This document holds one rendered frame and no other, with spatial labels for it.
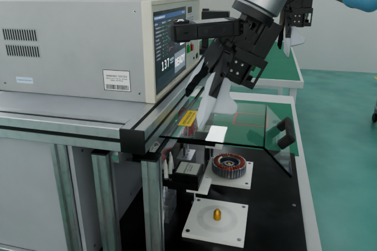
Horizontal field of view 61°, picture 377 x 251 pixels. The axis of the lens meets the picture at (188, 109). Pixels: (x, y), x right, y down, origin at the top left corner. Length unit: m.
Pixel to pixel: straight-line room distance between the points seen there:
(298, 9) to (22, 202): 0.87
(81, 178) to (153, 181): 0.16
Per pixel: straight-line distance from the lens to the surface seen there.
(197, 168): 0.81
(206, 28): 0.51
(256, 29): 0.54
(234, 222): 0.87
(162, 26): 0.70
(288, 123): 0.73
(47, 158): 0.69
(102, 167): 0.63
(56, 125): 0.62
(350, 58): 6.26
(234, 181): 1.02
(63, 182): 0.69
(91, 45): 0.70
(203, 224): 0.86
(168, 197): 0.88
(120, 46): 0.67
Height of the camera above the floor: 1.34
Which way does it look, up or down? 21 degrees down
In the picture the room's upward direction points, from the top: straight up
